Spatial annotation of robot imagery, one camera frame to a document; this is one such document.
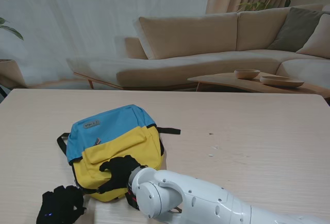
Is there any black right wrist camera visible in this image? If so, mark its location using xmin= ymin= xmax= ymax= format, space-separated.
xmin=125 ymin=192 xmax=140 ymax=211

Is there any red black right arm cable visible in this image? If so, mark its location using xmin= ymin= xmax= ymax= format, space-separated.
xmin=128 ymin=185 xmax=139 ymax=203

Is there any blue and yellow backpack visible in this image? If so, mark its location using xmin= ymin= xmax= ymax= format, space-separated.
xmin=56 ymin=104 xmax=181 ymax=203

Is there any beige sectional sofa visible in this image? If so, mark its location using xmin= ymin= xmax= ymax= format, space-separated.
xmin=66 ymin=4 xmax=330 ymax=91

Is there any wide shallow wooden bowl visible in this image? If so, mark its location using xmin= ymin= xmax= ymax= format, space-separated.
xmin=259 ymin=76 xmax=305 ymax=88

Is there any low wooden coffee table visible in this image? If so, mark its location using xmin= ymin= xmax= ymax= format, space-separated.
xmin=187 ymin=72 xmax=330 ymax=98

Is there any small deep wooden bowl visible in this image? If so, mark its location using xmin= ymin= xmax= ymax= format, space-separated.
xmin=234 ymin=69 xmax=261 ymax=80

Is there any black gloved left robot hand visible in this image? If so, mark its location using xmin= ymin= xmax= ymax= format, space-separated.
xmin=36 ymin=185 xmax=87 ymax=224

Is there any dark green leaf plant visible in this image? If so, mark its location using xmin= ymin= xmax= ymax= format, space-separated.
xmin=0 ymin=0 xmax=24 ymax=41

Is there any grey sofa cushion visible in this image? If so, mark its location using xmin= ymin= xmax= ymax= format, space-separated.
xmin=268 ymin=7 xmax=330 ymax=53

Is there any beige plant pot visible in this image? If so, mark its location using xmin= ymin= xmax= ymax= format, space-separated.
xmin=0 ymin=59 xmax=26 ymax=89

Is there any beige sofa cushion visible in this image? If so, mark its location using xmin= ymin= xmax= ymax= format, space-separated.
xmin=296 ymin=13 xmax=330 ymax=60

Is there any white sheer curtain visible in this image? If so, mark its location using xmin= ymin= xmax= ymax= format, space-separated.
xmin=0 ymin=0 xmax=215 ymax=88

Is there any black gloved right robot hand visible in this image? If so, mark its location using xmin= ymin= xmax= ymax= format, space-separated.
xmin=98 ymin=155 xmax=148 ymax=195

